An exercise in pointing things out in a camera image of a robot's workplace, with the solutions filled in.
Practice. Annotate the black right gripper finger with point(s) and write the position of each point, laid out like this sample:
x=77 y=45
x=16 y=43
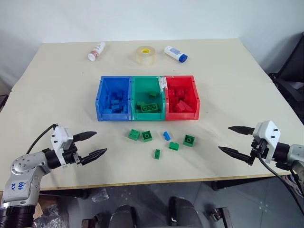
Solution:
x=242 y=130
x=235 y=154

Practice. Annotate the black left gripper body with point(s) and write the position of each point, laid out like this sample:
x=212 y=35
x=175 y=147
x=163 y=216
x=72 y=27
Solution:
x=71 y=154

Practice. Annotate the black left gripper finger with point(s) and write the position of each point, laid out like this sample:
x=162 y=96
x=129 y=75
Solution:
x=95 y=154
x=85 y=135

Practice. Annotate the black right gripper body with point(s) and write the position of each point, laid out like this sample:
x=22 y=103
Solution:
x=257 y=149

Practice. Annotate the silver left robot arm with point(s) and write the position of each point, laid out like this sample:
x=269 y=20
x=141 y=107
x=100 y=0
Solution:
x=22 y=171

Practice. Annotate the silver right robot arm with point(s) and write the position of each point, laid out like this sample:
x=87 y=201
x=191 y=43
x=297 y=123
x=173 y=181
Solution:
x=293 y=155

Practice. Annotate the black table leg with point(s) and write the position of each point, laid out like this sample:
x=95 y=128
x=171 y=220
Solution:
x=215 y=185

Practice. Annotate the clear plastic bag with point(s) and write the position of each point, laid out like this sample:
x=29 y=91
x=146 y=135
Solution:
x=100 y=196

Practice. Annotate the green studded square brick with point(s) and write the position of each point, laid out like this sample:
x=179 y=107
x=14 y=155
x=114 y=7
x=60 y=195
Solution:
x=134 y=135

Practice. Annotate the blue plastic bin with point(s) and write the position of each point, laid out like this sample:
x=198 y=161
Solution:
x=102 y=95

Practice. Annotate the green hollow square brick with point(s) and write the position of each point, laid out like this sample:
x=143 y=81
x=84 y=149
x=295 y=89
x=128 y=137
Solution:
x=189 y=140
x=147 y=136

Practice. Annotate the red plastic bin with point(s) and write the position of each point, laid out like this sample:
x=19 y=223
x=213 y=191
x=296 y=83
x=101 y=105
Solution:
x=193 y=99

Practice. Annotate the green sloped brick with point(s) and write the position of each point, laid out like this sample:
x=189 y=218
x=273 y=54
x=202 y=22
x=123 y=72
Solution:
x=174 y=146

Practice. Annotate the small green two-stud brick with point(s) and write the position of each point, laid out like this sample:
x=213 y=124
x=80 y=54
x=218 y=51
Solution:
x=157 y=154

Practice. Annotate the red brick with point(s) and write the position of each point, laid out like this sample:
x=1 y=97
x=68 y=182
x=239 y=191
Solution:
x=184 y=106

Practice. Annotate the crumpled clear plastic wrap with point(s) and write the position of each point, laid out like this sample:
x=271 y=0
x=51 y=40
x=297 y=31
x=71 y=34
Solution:
x=50 y=217

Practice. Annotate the long green hollow brick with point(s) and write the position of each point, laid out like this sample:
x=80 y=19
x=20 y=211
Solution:
x=149 y=108

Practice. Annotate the dark rounded shape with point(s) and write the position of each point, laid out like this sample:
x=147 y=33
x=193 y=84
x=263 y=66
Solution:
x=184 y=212
x=126 y=217

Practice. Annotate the small blue brick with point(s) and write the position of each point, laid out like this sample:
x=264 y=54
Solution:
x=166 y=135

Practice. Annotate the green plastic bin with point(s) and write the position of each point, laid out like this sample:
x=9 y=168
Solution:
x=142 y=88

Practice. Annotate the small dark green brick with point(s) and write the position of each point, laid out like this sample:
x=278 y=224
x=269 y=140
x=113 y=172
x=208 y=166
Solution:
x=153 y=94

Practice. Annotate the white bottle with red label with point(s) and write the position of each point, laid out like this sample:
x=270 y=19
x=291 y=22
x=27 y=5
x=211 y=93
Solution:
x=96 y=51

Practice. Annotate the white tape strip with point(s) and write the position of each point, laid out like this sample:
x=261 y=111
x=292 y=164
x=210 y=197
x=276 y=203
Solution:
x=162 y=84

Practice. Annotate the clear tape roll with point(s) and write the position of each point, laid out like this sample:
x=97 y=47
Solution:
x=146 y=57

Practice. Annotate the white bottle with blue cap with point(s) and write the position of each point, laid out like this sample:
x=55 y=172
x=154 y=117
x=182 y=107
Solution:
x=173 y=52

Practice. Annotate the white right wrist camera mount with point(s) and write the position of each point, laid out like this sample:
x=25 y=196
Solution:
x=268 y=134

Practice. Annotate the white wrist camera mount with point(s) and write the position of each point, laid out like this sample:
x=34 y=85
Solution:
x=60 y=139
x=268 y=134

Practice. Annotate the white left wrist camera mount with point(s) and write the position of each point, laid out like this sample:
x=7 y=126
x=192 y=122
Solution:
x=60 y=139

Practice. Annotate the black table frame bar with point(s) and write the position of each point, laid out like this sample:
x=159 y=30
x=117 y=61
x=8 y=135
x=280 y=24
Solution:
x=66 y=194

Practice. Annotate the metal bracket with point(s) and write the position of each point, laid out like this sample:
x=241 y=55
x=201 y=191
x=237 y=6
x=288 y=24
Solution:
x=218 y=215

